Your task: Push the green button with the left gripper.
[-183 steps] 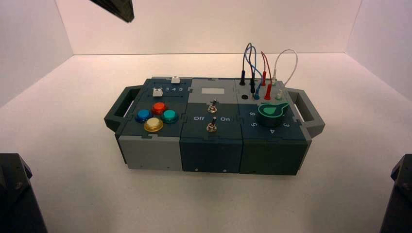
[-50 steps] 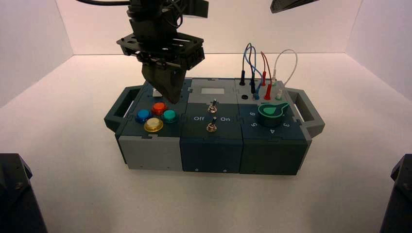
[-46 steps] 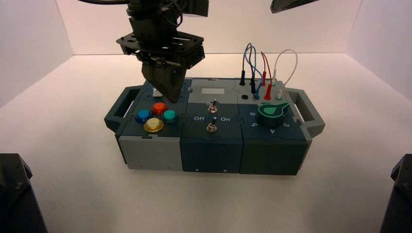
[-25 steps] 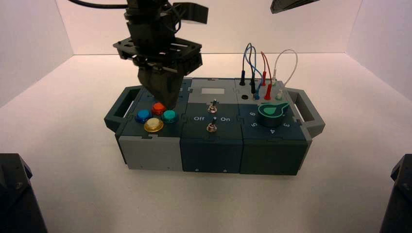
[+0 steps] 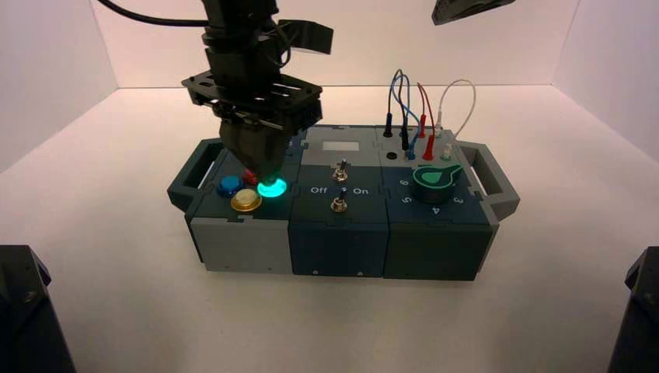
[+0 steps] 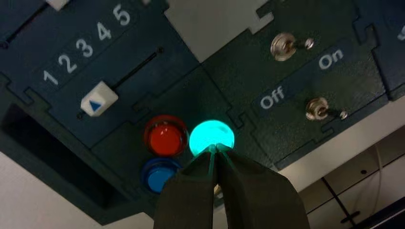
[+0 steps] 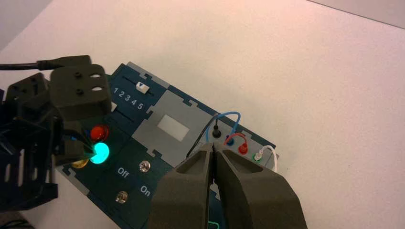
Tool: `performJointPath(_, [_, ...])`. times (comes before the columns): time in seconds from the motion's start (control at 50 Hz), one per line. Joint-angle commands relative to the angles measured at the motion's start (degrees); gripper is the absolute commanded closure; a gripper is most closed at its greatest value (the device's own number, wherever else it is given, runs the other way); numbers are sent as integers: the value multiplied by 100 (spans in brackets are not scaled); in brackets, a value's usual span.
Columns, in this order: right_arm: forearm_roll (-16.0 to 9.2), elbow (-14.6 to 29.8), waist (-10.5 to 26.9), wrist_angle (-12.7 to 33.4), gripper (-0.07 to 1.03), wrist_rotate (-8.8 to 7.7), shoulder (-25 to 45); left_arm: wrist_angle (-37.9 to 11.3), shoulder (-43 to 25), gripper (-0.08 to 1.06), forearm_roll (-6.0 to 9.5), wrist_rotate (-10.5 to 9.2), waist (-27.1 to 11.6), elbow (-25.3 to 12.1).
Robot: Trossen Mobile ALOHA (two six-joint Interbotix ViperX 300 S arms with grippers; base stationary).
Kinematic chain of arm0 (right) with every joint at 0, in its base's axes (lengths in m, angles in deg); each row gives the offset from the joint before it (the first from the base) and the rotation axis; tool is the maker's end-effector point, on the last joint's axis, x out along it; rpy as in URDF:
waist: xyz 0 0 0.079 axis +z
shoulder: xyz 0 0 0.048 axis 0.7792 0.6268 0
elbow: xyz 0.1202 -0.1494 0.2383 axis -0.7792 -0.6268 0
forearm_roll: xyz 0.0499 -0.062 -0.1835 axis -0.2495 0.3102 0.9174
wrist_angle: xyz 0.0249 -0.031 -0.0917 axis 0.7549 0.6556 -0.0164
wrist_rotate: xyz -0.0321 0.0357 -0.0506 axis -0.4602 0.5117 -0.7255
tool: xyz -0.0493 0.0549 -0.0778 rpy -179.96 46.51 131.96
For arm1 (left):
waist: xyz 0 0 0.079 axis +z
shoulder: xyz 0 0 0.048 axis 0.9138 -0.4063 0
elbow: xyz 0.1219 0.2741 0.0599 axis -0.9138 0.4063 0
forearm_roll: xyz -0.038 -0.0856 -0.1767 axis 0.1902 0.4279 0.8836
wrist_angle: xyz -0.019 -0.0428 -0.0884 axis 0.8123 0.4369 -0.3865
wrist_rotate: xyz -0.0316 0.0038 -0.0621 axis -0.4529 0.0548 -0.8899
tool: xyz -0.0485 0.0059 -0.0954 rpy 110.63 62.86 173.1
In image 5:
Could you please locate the metal toggle switch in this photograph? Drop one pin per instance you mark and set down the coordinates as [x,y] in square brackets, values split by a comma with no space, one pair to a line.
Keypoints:
[339,172]
[338,203]

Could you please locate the green rotary selector knob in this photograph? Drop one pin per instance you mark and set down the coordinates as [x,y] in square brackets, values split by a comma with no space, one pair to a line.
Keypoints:
[432,186]

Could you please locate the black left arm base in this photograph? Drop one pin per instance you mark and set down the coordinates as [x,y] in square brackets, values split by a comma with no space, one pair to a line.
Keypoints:
[26,319]

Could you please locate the green push button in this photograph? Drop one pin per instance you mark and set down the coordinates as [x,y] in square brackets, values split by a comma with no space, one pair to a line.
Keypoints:
[274,189]

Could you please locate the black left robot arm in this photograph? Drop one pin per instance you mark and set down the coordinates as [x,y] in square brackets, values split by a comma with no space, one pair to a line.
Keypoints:
[239,20]

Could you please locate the dark grey modular task box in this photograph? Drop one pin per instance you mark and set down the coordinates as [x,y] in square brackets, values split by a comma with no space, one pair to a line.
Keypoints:
[334,242]

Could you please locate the orange push button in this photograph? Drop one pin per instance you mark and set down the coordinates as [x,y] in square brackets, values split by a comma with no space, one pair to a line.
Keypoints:
[251,178]

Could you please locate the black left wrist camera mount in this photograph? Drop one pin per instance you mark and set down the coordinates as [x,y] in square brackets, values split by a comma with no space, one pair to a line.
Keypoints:
[309,37]

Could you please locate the blue push button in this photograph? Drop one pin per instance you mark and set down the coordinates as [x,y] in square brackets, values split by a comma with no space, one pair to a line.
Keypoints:
[229,185]

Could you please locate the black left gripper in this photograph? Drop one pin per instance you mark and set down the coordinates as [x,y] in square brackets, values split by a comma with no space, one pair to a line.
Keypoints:
[247,77]

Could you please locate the black banana socket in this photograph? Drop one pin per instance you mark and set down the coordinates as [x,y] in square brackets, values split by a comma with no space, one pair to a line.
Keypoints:
[392,155]

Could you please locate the small grey display screen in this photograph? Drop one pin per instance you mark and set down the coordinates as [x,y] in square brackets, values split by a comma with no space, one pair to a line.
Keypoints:
[340,145]

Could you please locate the yellow push button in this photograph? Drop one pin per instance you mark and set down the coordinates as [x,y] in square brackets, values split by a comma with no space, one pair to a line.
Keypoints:
[246,201]

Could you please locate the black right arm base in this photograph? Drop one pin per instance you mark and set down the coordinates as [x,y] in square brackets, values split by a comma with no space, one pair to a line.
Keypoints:
[638,324]

